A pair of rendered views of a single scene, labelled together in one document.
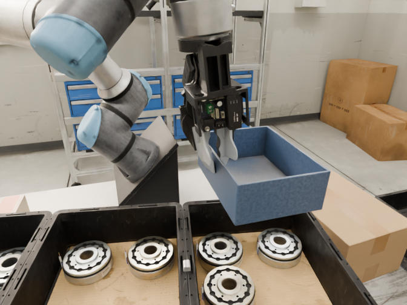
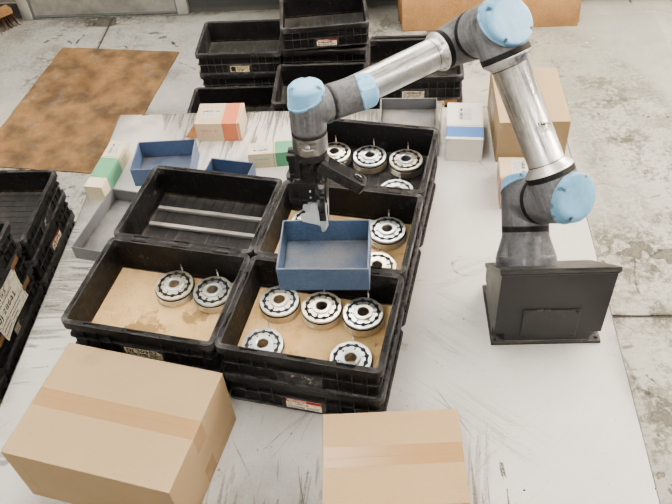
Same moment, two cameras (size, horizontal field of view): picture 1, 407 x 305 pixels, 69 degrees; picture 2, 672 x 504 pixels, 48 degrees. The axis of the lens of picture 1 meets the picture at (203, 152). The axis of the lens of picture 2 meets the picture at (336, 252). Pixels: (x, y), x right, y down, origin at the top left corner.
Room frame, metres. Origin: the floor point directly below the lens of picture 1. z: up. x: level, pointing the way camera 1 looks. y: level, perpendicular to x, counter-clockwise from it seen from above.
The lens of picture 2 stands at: (0.94, -1.14, 2.32)
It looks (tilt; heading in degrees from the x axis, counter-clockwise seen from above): 46 degrees down; 114
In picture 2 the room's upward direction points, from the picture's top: 5 degrees counter-clockwise
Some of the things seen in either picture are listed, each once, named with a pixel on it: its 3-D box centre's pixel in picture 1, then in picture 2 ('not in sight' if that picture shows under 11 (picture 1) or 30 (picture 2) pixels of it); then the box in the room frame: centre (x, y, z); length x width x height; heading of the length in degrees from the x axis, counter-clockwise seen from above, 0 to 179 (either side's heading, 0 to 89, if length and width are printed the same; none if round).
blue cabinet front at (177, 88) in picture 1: (213, 105); not in sight; (2.50, -0.09, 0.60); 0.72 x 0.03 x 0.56; 107
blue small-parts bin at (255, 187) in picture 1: (254, 167); (325, 254); (0.46, -0.09, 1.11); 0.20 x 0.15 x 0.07; 17
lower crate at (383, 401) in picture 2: not in sight; (317, 351); (0.42, -0.12, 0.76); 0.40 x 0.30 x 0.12; 6
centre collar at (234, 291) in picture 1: (229, 284); (321, 306); (0.41, -0.05, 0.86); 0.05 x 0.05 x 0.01
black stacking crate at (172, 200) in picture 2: not in sight; (204, 222); (-0.01, 0.14, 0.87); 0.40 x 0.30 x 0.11; 6
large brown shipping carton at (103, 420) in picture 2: not in sight; (126, 434); (0.09, -0.49, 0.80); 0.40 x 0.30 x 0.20; 4
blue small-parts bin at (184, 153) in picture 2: not in sight; (165, 162); (-0.36, 0.48, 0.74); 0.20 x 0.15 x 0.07; 20
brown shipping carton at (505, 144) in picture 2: not in sight; (526, 114); (0.75, 0.99, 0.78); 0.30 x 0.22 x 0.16; 107
